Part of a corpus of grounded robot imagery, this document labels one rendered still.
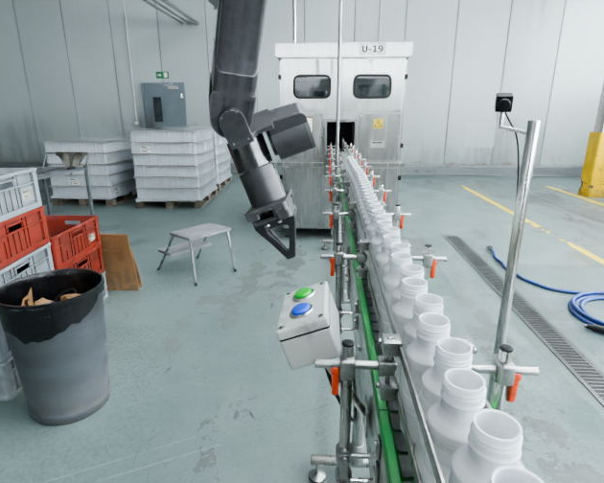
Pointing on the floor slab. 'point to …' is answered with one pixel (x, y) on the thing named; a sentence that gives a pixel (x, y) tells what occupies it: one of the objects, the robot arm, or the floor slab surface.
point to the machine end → (355, 103)
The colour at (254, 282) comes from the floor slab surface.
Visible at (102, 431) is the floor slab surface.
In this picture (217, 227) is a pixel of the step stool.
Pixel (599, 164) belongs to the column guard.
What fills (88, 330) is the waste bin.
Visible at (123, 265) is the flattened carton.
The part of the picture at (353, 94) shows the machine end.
